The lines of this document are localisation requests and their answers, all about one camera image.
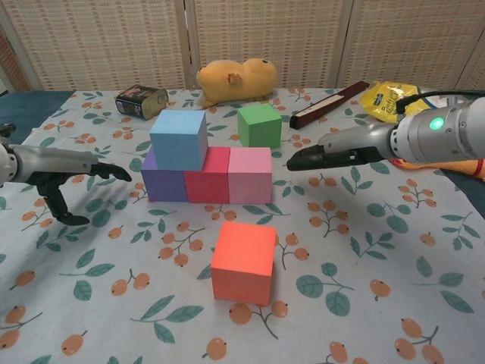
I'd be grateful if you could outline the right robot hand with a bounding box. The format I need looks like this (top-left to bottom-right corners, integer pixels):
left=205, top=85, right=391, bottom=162
left=286, top=123, right=397, bottom=171

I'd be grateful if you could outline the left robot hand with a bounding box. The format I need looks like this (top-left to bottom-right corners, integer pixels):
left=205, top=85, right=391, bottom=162
left=13, top=146, right=133, bottom=227

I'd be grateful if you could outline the purple cube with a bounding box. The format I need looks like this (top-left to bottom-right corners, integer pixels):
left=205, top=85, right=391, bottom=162
left=141, top=149, right=189, bottom=202

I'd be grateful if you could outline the light pink cube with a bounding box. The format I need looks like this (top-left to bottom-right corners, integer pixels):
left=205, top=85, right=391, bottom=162
left=227, top=147, right=274, bottom=205

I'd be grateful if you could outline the light blue cube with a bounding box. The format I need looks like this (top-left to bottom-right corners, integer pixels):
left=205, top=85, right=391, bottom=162
left=149, top=109, right=208, bottom=171

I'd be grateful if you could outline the magenta red cube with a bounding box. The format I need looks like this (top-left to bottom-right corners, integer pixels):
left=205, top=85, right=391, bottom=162
left=184, top=146, right=232, bottom=205

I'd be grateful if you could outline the dark red folded fan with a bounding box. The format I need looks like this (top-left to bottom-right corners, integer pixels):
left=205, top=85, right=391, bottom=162
left=289, top=80, right=371, bottom=130

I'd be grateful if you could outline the yellow marshmallow bag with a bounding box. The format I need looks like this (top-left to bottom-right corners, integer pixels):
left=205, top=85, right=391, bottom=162
left=359, top=80, right=474, bottom=123

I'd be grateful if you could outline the green cube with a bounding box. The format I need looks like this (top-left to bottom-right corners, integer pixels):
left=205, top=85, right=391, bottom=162
left=236, top=102, right=283, bottom=149

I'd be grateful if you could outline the floral print tablecloth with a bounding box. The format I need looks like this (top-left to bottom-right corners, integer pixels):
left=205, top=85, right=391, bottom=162
left=0, top=86, right=485, bottom=364

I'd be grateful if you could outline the black luncheon meat can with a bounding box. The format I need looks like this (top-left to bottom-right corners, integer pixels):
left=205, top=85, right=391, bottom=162
left=115, top=85, right=170, bottom=121

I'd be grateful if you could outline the yellow rubber chicken toy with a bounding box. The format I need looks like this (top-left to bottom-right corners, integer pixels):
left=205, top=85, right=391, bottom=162
left=390, top=157, right=485, bottom=179

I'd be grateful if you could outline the yellow plush animal toy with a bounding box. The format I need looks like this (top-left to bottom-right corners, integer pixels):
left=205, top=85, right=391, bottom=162
left=196, top=56, right=277, bottom=111

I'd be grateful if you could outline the bamboo folding screen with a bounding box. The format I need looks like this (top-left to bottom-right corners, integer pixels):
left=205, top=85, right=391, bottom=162
left=0, top=0, right=485, bottom=93

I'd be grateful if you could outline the orange cube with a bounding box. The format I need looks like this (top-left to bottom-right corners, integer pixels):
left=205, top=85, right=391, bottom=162
left=210, top=221, right=277, bottom=306

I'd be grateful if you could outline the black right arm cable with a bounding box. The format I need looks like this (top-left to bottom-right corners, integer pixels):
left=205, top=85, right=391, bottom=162
left=396, top=89, right=485, bottom=115

